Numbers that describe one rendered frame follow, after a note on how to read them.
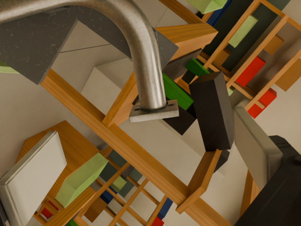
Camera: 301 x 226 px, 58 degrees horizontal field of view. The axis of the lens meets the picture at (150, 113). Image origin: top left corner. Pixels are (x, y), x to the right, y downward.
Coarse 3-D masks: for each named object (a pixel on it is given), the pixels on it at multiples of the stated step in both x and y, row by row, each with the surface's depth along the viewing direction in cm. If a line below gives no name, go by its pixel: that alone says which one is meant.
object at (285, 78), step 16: (256, 0) 478; (208, 16) 522; (288, 16) 466; (240, 32) 512; (272, 32) 483; (224, 48) 553; (256, 48) 502; (272, 48) 502; (208, 64) 545; (256, 64) 520; (288, 64) 488; (192, 80) 569; (240, 80) 538; (272, 80) 507; (288, 80) 506; (256, 96) 528; (272, 96) 526; (256, 112) 547
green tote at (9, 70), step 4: (0, 64) 40; (4, 64) 41; (0, 68) 40; (4, 68) 41; (8, 68) 42; (12, 68) 42; (0, 72) 41; (4, 72) 42; (8, 72) 42; (12, 72) 43; (16, 72) 44
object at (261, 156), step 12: (240, 108) 18; (240, 120) 17; (252, 120) 16; (240, 132) 17; (252, 132) 15; (264, 132) 15; (240, 144) 18; (252, 144) 15; (264, 144) 13; (252, 156) 15; (264, 156) 13; (276, 156) 12; (252, 168) 16; (264, 168) 13; (276, 168) 13; (264, 180) 13
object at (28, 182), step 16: (48, 144) 19; (32, 160) 16; (48, 160) 18; (64, 160) 21; (16, 176) 15; (32, 176) 16; (48, 176) 18; (0, 192) 14; (16, 192) 14; (32, 192) 16; (16, 208) 14; (32, 208) 16; (16, 224) 15
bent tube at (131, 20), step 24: (0, 0) 27; (24, 0) 27; (48, 0) 27; (72, 0) 27; (96, 0) 26; (120, 0) 26; (120, 24) 27; (144, 24) 27; (144, 48) 28; (144, 72) 28; (144, 96) 30; (144, 120) 30
